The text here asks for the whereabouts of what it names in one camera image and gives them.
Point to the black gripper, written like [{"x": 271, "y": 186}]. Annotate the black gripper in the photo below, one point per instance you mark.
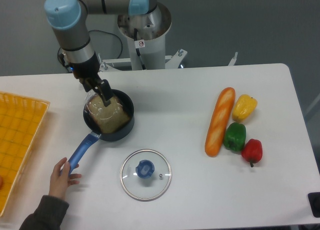
[{"x": 87, "y": 74}]

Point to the toast slice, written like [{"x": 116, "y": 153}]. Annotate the toast slice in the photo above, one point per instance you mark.
[{"x": 106, "y": 120}]

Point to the dark pot with blue handle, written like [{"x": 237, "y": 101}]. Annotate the dark pot with blue handle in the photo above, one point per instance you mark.
[{"x": 93, "y": 136}]

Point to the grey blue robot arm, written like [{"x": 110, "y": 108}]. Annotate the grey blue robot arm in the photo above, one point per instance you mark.
[{"x": 68, "y": 21}]

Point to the person's hand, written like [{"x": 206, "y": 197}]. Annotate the person's hand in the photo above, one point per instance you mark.
[{"x": 61, "y": 180}]

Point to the yellow plastic basket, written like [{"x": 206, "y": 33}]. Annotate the yellow plastic basket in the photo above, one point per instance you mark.
[{"x": 20, "y": 120}]

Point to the glass lid with blue knob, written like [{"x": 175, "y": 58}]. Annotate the glass lid with blue knob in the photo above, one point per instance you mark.
[{"x": 145, "y": 175}]

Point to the orange toy baguette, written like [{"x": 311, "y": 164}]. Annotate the orange toy baguette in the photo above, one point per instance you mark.
[{"x": 219, "y": 121}]

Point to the green bell pepper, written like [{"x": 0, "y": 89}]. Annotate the green bell pepper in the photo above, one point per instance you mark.
[{"x": 235, "y": 137}]

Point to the yellow bell pepper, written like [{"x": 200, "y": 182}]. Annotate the yellow bell pepper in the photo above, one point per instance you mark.
[{"x": 244, "y": 106}]

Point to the red bell pepper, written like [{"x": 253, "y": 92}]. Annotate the red bell pepper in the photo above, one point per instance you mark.
[{"x": 252, "y": 152}]

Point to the black device at table edge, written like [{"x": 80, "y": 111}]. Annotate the black device at table edge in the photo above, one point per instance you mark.
[{"x": 314, "y": 201}]

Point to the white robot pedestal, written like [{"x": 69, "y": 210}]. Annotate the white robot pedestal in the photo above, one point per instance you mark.
[{"x": 146, "y": 41}]

